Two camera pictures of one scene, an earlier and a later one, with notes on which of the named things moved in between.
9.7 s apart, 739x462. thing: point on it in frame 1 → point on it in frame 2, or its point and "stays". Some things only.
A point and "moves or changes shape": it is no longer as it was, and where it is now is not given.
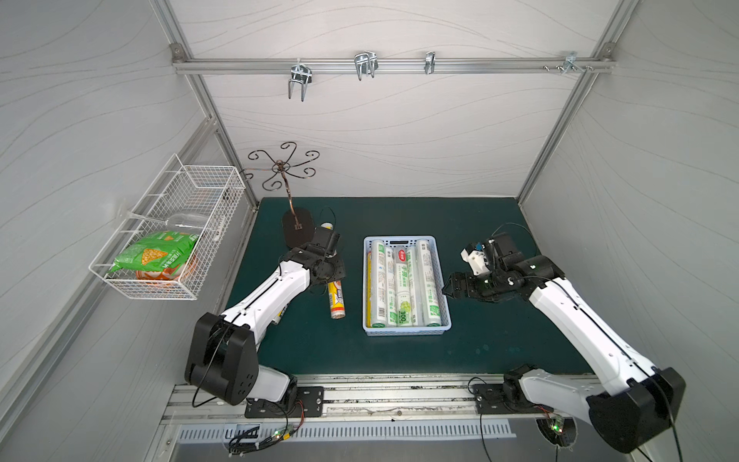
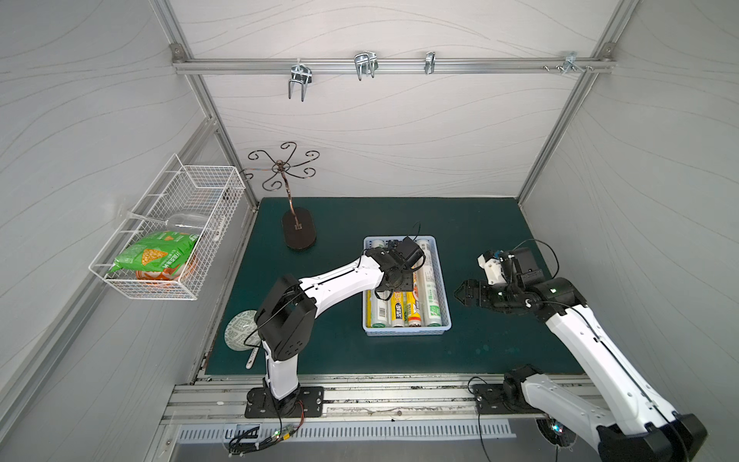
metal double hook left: (302, 74) stays
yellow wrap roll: (277, 319) moves or changes shape
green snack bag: (166, 249) stays
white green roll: (431, 312) stays
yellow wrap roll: (369, 289) stays
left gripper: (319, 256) → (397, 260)
